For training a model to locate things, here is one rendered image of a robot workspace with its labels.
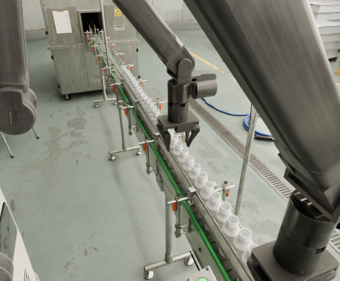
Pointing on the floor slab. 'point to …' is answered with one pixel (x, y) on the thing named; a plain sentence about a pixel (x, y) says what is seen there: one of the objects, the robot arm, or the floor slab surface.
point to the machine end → (67, 71)
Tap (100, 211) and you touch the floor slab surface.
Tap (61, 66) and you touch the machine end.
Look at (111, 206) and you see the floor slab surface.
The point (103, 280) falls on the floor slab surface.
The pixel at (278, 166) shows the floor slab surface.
